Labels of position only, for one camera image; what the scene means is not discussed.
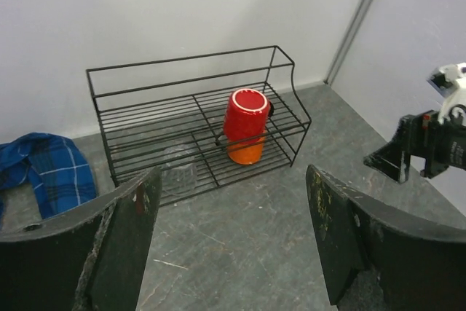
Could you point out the orange cup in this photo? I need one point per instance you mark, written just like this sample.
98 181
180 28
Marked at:
246 153

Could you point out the red ceramic mug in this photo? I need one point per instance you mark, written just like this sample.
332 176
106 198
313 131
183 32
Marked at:
246 115

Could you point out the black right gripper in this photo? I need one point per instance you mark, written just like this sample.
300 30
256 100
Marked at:
441 143

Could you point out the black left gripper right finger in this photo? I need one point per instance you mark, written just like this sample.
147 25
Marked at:
377 257

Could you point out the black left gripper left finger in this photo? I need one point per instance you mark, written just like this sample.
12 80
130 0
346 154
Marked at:
91 257

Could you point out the aluminium corner post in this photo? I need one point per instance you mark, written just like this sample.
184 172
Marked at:
348 38

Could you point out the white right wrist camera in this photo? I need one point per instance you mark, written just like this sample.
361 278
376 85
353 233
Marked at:
449 81

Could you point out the black wire rack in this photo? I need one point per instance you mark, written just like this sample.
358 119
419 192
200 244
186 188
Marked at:
143 108

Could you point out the clear glass cup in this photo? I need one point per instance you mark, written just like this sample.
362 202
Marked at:
179 172

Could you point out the blue plaid shirt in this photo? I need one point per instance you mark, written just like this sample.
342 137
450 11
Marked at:
60 176

